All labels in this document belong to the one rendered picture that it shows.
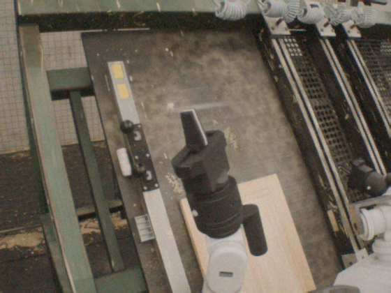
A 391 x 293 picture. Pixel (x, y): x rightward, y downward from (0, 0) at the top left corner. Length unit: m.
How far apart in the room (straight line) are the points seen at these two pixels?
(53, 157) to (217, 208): 0.53
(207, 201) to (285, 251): 0.68
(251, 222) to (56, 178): 0.54
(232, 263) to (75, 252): 0.45
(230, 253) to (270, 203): 0.62
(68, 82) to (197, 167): 0.73
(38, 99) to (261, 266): 0.82
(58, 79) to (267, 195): 0.77
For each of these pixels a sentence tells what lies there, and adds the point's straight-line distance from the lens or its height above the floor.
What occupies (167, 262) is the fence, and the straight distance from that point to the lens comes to 0.98.
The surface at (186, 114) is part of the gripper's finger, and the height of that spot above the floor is 1.64.
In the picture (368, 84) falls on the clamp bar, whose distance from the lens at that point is 1.77.
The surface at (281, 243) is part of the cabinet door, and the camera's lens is 1.20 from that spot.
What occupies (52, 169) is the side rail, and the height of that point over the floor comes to 1.42.
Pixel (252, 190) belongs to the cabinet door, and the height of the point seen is 1.25.
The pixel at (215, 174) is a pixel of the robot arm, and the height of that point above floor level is 1.54.
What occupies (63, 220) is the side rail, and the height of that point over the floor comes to 1.31.
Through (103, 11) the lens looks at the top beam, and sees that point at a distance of 1.17.
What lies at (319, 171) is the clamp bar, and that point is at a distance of 1.35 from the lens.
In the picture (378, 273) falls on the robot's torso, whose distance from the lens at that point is 0.72.
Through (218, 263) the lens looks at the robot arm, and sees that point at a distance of 0.61.
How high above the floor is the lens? 1.77
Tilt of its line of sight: 19 degrees down
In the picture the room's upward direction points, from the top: straight up
